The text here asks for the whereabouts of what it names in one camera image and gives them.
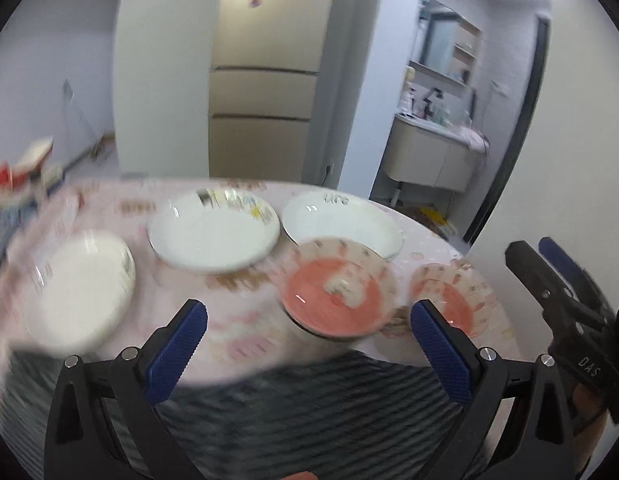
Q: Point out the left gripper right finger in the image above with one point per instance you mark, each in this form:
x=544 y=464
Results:
x=537 y=441

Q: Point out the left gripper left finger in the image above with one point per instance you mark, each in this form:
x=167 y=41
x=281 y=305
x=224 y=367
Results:
x=80 y=439

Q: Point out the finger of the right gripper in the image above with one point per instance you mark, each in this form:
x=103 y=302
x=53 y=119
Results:
x=544 y=279
x=577 y=277

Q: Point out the pink strawberry bowl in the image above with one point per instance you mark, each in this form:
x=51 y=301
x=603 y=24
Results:
x=460 y=293
x=337 y=289

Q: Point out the plain white plate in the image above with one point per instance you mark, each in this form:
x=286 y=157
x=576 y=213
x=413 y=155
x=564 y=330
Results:
x=81 y=292

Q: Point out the white plate with lettering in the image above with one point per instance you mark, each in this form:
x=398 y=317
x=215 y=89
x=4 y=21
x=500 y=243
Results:
x=322 y=214

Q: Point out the white cartoon cat plate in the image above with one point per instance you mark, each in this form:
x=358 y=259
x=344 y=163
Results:
x=214 y=230

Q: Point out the person's right hand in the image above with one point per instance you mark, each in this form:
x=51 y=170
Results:
x=585 y=407

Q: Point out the striped clothing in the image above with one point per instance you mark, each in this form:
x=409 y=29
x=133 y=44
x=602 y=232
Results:
x=350 y=417

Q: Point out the beige bathroom vanity cabinet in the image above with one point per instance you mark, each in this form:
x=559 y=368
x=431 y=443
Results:
x=424 y=153

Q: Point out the pink cartoon tablecloth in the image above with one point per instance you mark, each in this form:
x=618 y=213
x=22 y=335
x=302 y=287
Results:
x=247 y=330

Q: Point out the bathroom mirror cabinet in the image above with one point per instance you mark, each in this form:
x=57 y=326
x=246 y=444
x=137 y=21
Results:
x=446 y=45

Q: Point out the red and white box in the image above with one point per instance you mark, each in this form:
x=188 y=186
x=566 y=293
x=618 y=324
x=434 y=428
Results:
x=15 y=177

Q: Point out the beige three-door refrigerator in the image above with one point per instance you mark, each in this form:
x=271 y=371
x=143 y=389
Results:
x=264 y=73

